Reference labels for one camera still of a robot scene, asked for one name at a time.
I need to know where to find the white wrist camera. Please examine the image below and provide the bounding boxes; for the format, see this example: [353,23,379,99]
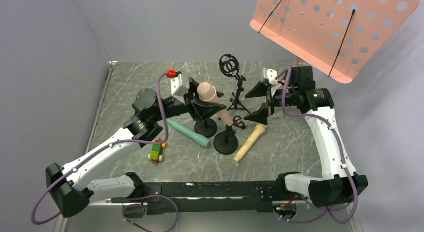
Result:
[171,74,186,98]
[261,68,279,87]

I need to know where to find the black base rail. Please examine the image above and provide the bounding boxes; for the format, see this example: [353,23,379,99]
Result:
[111,180,294,215]

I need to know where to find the teal microphone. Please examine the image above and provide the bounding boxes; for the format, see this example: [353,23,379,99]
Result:
[167,119,211,148]

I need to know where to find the cream yellow microphone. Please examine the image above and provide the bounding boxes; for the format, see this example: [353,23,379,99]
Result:
[234,124,268,164]

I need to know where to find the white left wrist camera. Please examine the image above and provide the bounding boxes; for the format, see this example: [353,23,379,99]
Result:
[171,74,186,98]

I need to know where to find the colourful brick toy car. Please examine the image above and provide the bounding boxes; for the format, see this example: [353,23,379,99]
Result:
[148,138,167,164]

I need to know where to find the black round-base mic stand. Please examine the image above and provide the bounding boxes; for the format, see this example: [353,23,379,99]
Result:
[213,115,247,155]
[194,118,218,138]

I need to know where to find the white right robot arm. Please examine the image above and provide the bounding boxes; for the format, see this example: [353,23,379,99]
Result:
[244,66,369,208]

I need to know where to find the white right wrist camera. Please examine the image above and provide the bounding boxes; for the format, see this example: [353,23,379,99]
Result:
[261,68,279,87]

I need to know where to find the pink microphone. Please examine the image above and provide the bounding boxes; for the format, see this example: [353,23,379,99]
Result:
[197,82,234,126]

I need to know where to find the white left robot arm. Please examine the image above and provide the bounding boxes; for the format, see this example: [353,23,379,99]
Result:
[46,77,273,218]

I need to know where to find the pink music stand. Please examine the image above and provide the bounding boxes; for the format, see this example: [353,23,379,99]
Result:
[250,0,420,84]

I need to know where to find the black tripod shock-mount stand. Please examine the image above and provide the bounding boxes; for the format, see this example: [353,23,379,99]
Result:
[217,53,253,114]

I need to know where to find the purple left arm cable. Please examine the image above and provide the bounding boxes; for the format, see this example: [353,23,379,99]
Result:
[31,71,181,232]

